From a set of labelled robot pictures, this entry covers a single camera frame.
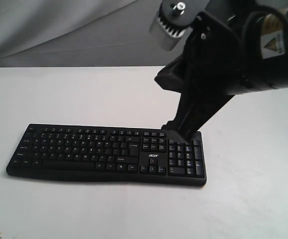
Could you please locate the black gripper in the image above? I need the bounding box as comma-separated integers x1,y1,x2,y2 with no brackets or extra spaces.
155,0,253,142

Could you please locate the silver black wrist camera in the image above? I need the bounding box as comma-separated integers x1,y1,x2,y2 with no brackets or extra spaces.
149,0,202,51

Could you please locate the black acer keyboard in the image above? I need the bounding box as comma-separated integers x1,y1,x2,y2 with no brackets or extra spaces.
6,124,207,187

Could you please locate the grey backdrop cloth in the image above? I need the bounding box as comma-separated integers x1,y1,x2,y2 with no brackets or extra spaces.
0,0,185,67

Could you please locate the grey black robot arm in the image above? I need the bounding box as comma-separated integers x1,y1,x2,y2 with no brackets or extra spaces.
149,0,288,142

